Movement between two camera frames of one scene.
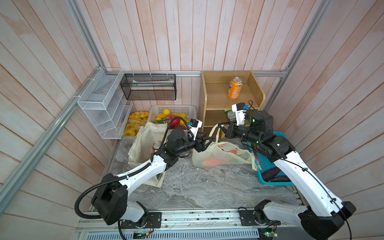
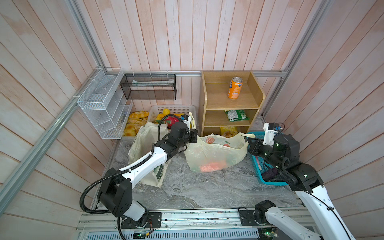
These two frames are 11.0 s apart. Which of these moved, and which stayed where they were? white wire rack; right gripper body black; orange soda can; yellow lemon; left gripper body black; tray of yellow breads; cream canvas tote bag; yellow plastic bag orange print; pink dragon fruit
Moved: yellow plastic bag orange print; left gripper body black; right gripper body black
Stayed: pink dragon fruit; tray of yellow breads; cream canvas tote bag; white wire rack; yellow lemon; orange soda can
